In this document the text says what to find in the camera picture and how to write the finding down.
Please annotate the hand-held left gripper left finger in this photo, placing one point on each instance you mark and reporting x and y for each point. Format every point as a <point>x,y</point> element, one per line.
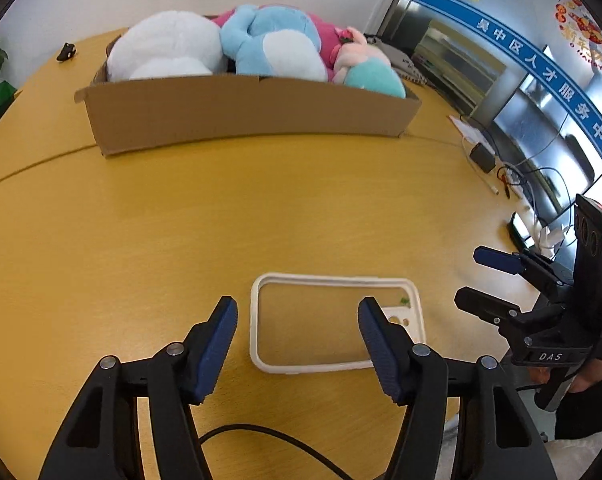
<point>216,355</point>

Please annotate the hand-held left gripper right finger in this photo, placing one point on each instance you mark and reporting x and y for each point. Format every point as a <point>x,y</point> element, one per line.
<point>381,350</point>

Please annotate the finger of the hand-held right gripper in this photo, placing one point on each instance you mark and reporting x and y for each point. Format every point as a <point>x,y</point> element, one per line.
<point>501,260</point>
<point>486,305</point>

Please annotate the white phone case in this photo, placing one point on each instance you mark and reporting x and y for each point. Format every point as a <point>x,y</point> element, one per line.
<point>306,325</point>

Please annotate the cardboard box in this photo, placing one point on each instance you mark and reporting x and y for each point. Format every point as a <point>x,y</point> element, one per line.
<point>241,110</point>

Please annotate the pink plush bear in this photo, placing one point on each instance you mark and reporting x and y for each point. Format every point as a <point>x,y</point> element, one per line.
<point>326,40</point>

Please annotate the light blue plush toy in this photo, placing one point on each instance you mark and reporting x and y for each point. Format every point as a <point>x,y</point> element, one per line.
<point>271,45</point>

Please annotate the person's right forearm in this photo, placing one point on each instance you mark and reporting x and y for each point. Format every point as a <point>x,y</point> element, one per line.
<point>586,410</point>

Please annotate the person's right hand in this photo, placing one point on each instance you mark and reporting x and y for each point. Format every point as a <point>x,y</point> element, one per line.
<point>588,377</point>

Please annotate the black phone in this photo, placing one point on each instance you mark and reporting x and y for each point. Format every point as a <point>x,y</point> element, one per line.
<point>521,227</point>

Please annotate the white pen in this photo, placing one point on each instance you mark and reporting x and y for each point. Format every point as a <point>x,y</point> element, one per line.
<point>487,182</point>

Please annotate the black power adapter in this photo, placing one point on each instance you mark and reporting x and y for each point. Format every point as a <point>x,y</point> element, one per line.
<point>482,157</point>

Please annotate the white paper sheet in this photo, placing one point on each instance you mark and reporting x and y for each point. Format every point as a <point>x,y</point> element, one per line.
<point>463,127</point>

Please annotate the metal shelf cabinet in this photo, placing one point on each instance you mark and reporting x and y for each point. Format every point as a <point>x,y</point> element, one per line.
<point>456,60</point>

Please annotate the blue glass banner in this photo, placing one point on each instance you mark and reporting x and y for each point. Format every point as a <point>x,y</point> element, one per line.
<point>531,55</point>

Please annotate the grey cloth bag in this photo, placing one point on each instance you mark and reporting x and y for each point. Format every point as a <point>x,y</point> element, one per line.
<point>401,62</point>

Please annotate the pale pink teal plush toy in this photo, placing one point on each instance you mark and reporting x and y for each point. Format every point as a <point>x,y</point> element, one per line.
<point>371,77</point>

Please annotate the red festive window sticker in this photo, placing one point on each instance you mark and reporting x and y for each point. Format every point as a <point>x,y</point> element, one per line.
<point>586,30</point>

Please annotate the white plush toy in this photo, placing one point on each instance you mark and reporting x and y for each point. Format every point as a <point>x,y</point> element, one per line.
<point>166,45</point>

